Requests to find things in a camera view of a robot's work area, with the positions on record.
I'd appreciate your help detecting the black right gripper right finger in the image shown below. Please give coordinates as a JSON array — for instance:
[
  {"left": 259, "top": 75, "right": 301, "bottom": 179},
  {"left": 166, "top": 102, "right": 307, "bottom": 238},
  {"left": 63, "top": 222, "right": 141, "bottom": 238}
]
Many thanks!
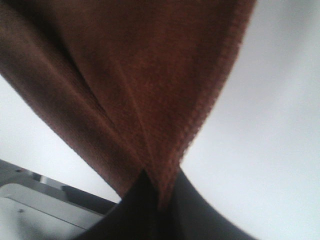
[{"left": 159, "top": 168, "right": 253, "bottom": 240}]

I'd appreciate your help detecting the brown towel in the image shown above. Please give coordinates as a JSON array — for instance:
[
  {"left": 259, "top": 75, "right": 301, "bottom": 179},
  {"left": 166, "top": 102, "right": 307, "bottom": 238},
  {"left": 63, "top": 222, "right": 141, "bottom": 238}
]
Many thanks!
[{"left": 0, "top": 0, "right": 256, "bottom": 209}]

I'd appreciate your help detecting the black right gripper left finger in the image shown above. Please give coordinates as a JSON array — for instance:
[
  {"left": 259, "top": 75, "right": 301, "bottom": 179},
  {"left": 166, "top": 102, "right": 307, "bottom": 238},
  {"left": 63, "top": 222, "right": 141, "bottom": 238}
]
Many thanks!
[{"left": 79, "top": 168, "right": 161, "bottom": 240}]

